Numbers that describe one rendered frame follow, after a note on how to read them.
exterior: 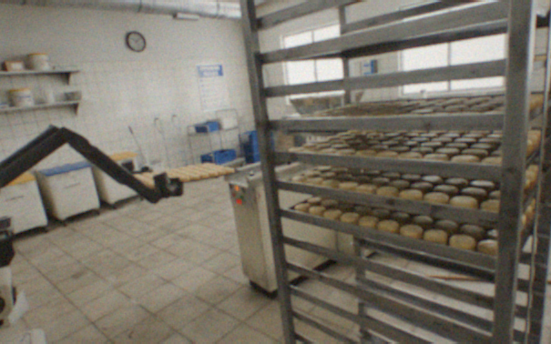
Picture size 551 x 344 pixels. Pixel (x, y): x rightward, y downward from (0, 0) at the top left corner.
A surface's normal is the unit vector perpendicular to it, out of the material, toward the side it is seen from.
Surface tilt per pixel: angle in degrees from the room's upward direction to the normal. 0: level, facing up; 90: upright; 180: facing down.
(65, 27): 90
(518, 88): 90
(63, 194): 93
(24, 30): 90
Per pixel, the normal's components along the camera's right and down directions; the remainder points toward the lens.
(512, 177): -0.70, 0.26
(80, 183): 0.74, 0.12
